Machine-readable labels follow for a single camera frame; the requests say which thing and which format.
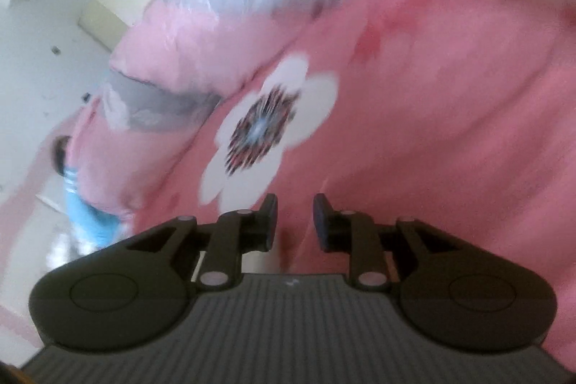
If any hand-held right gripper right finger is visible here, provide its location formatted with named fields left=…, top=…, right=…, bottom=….
left=314, top=194, right=460, bottom=290

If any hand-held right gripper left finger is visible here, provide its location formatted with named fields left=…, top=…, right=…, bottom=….
left=127, top=194, right=278, bottom=291

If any pink floral bed blanket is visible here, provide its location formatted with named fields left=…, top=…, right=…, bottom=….
left=132, top=0, right=576, bottom=371

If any pink and grey floral quilt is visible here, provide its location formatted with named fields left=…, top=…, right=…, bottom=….
left=67, top=0, right=419, bottom=218

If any pink and white headboard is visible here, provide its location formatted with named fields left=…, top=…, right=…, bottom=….
left=0, top=114, right=91, bottom=349

